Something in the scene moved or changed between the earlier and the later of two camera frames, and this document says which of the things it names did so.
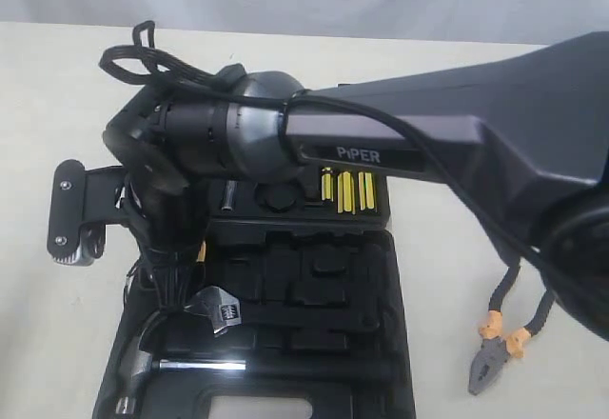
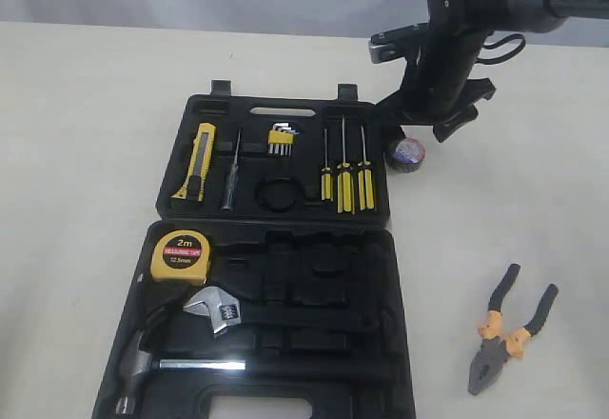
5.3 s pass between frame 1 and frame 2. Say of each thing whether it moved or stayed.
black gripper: moved
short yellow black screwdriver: stayed
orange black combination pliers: stayed
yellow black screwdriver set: stayed
